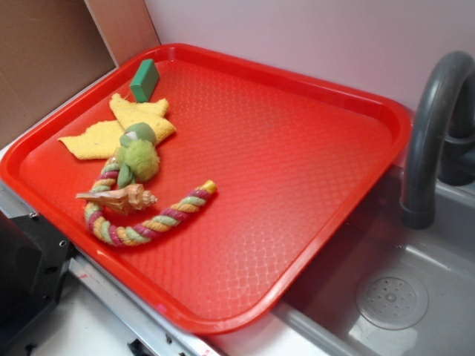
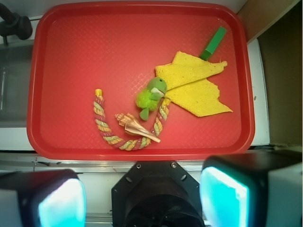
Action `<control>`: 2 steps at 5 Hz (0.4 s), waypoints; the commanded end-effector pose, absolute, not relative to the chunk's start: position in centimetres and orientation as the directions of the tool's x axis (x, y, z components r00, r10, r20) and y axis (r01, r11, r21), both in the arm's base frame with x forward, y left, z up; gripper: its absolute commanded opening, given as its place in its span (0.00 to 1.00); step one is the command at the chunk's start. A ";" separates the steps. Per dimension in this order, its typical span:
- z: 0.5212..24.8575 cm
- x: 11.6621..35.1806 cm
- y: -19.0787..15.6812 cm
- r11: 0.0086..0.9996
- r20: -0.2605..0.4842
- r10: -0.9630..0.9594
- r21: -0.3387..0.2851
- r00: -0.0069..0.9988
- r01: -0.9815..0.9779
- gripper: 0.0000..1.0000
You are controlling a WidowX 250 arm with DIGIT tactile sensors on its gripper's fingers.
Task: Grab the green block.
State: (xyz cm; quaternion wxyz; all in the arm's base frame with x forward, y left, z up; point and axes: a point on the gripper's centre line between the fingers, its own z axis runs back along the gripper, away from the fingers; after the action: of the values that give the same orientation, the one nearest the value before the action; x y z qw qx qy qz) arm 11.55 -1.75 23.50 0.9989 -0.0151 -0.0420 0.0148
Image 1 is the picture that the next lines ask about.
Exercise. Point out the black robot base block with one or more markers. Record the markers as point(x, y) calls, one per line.
point(33, 262)

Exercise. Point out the green block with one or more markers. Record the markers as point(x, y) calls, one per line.
point(145, 81)

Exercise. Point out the red plastic tray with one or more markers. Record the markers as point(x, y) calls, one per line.
point(292, 157)

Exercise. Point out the green plush toy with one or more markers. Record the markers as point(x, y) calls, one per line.
point(137, 155)

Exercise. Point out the tan conch seashell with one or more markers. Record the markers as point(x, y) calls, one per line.
point(124, 201)

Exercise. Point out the yellow knitted cloth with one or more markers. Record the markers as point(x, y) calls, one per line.
point(100, 140)

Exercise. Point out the grey plastic sink basin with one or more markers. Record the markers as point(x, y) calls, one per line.
point(321, 303)

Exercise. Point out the round sink drain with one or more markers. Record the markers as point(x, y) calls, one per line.
point(392, 299)

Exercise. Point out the grey curved faucet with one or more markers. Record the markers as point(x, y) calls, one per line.
point(442, 143)

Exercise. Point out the brown cardboard panel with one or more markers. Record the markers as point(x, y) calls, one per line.
point(52, 50)

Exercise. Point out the multicolour twisted rope toy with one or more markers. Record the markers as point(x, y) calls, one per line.
point(148, 230)

